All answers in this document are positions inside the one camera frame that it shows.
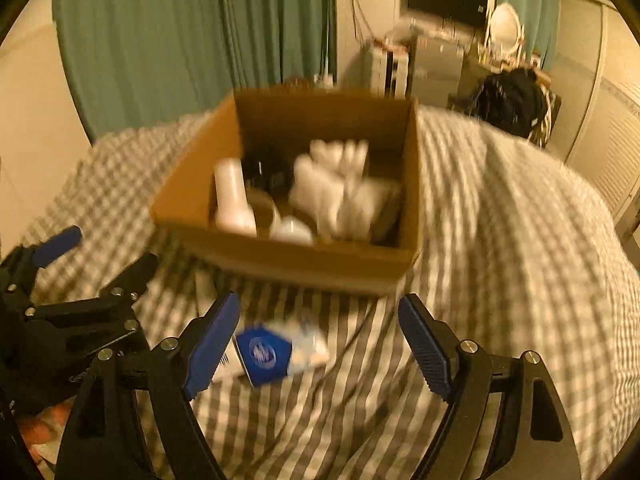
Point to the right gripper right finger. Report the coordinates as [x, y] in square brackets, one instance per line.
[532, 437]

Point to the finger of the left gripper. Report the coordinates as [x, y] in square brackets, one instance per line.
[56, 246]
[133, 281]

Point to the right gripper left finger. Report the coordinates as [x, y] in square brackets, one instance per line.
[103, 438]

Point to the white cylindrical bottle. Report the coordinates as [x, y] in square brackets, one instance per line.
[233, 213]

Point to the blue wet wipes pack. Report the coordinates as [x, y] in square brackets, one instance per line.
[279, 349]

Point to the white tape roll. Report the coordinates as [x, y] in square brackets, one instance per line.
[266, 213]

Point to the silver grey mouse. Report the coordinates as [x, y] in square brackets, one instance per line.
[292, 230]

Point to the white work gloves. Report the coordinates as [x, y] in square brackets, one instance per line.
[332, 188]

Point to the grey checkered bed cover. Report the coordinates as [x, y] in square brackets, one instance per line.
[518, 253]

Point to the brown cardboard box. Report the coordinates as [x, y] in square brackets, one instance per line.
[266, 130]

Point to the large green curtain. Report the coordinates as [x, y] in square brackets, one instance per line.
[135, 63]

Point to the black clothes pile on chair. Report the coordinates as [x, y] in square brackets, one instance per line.
[511, 101]

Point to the white suitcase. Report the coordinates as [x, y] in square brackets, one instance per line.
[386, 71]

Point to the white louvered wardrobe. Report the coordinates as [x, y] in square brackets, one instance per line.
[596, 73]

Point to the silver mini fridge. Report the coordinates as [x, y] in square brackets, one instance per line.
[436, 69]

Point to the white oval vanity mirror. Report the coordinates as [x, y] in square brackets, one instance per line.
[506, 34]

